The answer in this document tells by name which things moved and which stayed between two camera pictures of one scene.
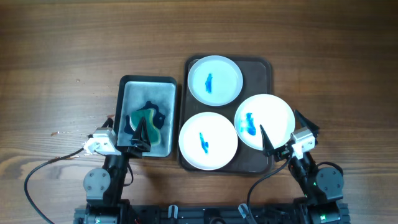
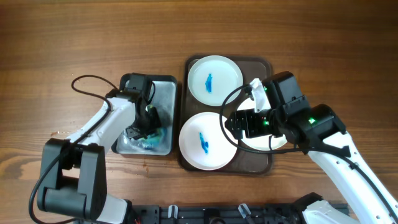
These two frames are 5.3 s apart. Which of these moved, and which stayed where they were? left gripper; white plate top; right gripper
Moved: right gripper; left gripper
Stayed: white plate top
